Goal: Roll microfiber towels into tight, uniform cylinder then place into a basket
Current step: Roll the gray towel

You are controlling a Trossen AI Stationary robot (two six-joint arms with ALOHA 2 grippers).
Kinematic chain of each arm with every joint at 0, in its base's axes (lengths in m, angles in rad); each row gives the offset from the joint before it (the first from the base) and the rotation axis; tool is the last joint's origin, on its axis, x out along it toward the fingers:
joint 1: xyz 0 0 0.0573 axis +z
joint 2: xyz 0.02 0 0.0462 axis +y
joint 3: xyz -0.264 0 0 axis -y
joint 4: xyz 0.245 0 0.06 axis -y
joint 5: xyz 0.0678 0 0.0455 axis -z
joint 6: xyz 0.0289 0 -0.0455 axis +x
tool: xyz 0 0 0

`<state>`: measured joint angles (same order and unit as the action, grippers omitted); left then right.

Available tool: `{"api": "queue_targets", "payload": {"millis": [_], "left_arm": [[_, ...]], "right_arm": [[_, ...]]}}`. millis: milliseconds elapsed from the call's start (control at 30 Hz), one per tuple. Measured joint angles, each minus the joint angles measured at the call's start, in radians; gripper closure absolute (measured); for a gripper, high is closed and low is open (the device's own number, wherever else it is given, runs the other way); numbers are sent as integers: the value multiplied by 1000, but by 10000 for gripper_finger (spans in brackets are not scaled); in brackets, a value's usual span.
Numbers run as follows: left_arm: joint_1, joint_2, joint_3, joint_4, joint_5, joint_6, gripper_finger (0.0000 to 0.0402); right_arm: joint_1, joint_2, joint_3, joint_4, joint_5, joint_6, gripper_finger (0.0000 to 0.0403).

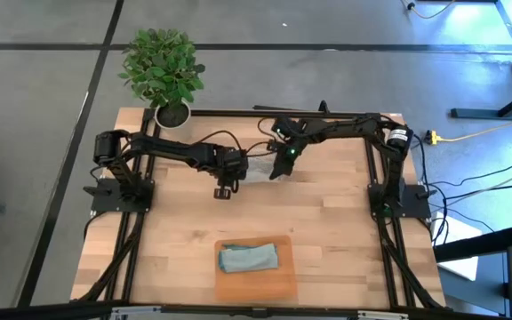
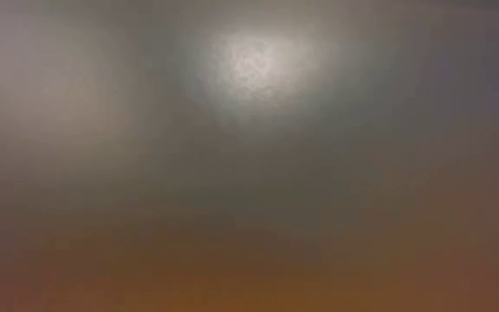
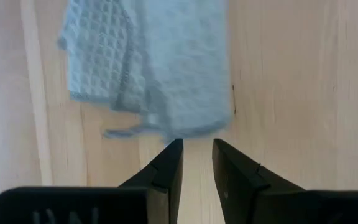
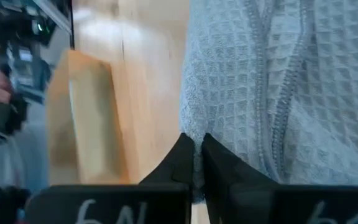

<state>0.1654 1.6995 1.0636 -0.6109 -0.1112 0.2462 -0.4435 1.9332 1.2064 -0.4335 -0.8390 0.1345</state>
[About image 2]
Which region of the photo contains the orange plastic basket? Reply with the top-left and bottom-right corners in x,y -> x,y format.
0,172 -> 499,312

